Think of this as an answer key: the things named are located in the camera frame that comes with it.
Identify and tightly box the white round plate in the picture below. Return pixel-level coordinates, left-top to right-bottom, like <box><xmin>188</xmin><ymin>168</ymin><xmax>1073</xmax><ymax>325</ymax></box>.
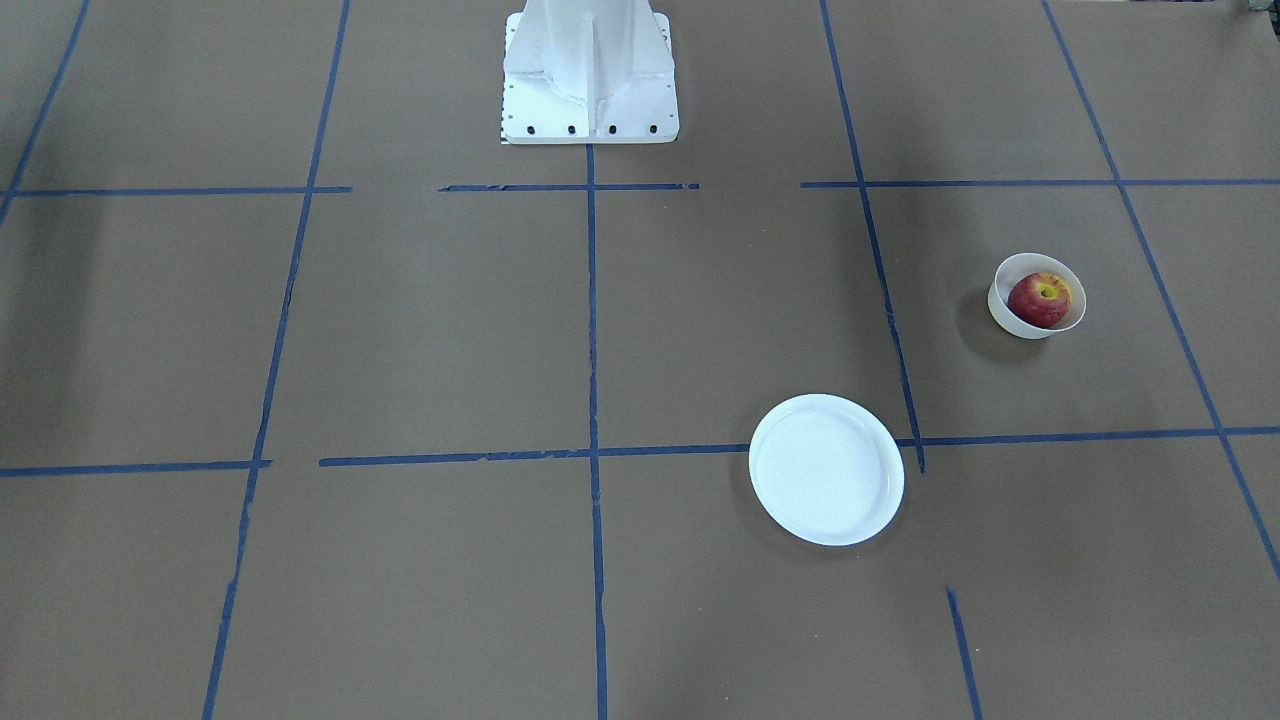
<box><xmin>748</xmin><ymin>393</ymin><xmax>906</xmax><ymax>547</ymax></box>

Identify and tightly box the red yellow apple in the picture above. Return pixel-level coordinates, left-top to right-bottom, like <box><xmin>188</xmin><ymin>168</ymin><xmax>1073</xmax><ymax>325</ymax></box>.
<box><xmin>1006</xmin><ymin>272</ymin><xmax>1073</xmax><ymax>329</ymax></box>

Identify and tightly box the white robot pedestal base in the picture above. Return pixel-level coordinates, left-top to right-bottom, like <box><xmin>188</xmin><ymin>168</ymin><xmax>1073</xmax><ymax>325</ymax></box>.
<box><xmin>500</xmin><ymin>1</ymin><xmax>680</xmax><ymax>145</ymax></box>

